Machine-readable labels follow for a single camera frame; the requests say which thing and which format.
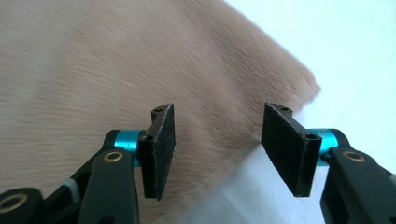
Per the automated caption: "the white grid mat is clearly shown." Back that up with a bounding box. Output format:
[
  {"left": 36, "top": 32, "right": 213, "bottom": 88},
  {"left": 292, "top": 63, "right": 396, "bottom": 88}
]
[{"left": 177, "top": 0, "right": 396, "bottom": 224}]

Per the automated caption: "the beige towel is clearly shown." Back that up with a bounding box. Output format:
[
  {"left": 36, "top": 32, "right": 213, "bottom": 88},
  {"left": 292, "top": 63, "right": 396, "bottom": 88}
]
[{"left": 0, "top": 0, "right": 321, "bottom": 224}]

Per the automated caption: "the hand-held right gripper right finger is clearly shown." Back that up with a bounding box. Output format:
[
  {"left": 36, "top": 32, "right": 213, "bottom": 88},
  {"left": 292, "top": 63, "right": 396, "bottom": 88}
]
[{"left": 261, "top": 103, "right": 323, "bottom": 198}]

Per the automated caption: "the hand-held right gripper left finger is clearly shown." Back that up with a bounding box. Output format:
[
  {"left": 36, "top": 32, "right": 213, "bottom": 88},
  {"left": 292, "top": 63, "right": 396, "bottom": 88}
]
[{"left": 137, "top": 103, "right": 177, "bottom": 201}]

